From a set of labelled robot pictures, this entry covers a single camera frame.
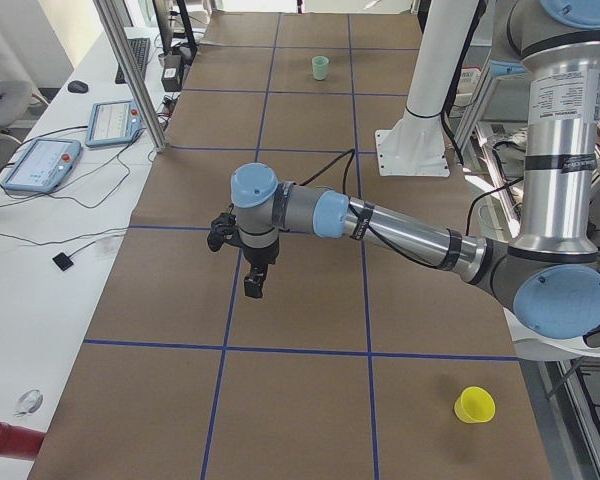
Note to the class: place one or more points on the far blue teach pendant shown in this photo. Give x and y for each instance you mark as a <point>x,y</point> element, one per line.
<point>113,123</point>

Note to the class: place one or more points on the near blue teach pendant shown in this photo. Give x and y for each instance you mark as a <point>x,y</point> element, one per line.
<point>43,166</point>

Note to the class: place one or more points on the small black square device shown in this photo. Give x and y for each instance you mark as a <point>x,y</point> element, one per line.
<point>63,261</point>

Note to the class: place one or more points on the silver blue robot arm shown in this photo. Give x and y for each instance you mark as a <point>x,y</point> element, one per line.
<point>547,274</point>

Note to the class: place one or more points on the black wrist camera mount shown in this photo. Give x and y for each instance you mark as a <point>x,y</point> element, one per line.
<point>223,230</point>

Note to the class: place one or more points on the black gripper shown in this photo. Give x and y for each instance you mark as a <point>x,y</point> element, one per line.
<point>260,256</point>

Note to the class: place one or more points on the blue teach pendant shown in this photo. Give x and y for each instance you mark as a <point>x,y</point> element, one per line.
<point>43,166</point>
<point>113,123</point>

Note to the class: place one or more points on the red cylinder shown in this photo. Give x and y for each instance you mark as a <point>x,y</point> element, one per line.
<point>19,442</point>

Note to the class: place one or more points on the black power adapter box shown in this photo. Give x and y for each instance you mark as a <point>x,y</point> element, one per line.
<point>172,74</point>

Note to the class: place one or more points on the brown paper table mat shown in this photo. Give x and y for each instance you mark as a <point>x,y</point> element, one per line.
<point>350,364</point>

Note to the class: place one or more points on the yellow plastic cup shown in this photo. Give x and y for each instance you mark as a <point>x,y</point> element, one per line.
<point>475,405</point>

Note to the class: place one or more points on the green plastic cup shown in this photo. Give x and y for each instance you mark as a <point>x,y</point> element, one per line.
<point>320,67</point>

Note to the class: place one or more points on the clear tape roll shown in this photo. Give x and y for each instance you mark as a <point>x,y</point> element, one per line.
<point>29,402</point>

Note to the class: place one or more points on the black keyboard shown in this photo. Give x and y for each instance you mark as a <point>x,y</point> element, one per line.
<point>140,49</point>

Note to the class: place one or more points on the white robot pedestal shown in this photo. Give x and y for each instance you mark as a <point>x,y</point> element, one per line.
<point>415,146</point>

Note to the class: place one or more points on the black computer mouse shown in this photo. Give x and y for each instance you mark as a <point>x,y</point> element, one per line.
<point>78,87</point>

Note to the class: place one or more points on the black computer monitor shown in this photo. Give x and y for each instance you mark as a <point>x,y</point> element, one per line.
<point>162,11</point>

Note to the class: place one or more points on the aluminium frame post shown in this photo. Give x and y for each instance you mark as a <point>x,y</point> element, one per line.
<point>114,29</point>

